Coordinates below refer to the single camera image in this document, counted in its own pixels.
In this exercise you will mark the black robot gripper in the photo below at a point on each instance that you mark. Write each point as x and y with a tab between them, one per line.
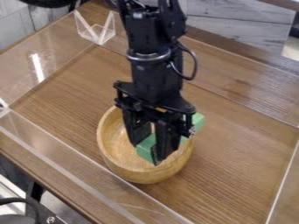
154	89

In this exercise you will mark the brown wooden bowl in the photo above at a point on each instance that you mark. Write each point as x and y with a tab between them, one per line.
120	157

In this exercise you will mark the clear acrylic corner bracket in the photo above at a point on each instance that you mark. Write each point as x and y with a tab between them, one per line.
98	34

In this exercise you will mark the green rectangular block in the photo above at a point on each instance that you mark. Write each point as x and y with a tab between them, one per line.
142	148

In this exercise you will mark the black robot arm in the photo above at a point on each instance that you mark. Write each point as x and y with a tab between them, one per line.
153	28

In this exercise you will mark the black table leg bracket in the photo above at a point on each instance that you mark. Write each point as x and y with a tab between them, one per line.
34	209

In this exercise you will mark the clear acrylic front wall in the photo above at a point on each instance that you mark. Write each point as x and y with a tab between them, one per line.
104	198

